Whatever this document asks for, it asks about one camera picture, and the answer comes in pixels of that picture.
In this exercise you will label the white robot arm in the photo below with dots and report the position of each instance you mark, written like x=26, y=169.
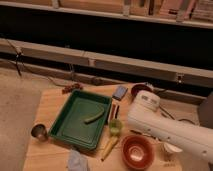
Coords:
x=194, y=139

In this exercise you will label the purple bowl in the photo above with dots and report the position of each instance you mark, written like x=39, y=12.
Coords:
x=138, y=87

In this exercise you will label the green apple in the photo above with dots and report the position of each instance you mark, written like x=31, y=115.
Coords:
x=115, y=127

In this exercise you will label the red-orange bowl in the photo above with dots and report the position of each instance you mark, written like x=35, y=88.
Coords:
x=137, y=152

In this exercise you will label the blue sponge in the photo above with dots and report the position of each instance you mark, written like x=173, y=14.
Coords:
x=120, y=93

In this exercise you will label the dark red marker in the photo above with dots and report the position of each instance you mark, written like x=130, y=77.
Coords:
x=112, y=112

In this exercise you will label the black marker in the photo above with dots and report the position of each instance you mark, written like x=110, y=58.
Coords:
x=116, y=111

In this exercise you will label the red grapes bunch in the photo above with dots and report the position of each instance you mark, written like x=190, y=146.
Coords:
x=69, y=89

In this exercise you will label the green cucumber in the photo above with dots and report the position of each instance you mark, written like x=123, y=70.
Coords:
x=95, y=116

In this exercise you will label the green plastic tray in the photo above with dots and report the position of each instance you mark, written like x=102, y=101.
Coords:
x=69, y=125

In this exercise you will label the grey crumpled cloth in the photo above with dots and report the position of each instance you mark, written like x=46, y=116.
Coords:
x=77, y=162

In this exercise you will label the metal cup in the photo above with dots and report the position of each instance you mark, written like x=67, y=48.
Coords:
x=39, y=131

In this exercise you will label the white cup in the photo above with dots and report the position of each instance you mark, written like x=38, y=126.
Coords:
x=170, y=150

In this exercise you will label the wooden shelf rail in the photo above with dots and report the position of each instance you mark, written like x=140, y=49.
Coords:
x=168, y=72

